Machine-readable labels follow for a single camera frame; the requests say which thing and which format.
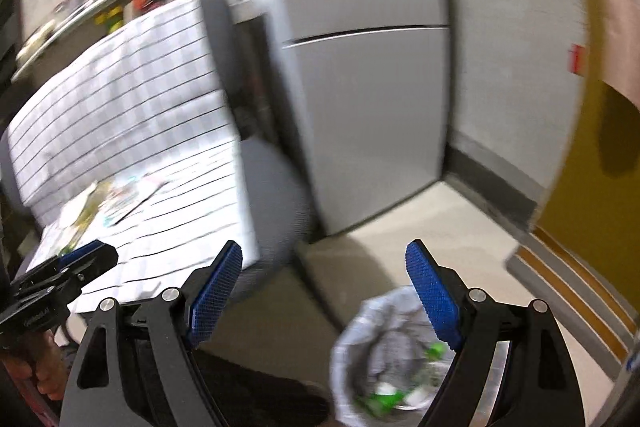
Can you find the grey refrigerator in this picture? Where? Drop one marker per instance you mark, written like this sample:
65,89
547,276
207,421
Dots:
367,82

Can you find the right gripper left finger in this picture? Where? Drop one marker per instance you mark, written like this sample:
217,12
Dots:
135,365

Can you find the olive yellow board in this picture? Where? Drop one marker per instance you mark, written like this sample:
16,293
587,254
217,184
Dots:
581,253

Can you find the grey office chair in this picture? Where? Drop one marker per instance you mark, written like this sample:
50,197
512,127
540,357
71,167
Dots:
260,131

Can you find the trash bin with plastic liner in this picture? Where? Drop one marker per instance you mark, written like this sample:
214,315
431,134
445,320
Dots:
388,365

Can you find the person's left hand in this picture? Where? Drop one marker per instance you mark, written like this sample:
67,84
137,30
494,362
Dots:
47,366

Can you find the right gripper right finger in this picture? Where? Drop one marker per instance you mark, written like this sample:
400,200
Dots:
539,386

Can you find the clear yellow plastic wrapper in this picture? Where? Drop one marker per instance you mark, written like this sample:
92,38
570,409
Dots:
98,209

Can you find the white grid checked cloth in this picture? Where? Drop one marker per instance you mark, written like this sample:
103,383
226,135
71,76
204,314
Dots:
135,146

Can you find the red wall sticker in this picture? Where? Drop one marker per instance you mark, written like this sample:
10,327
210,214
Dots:
577,60

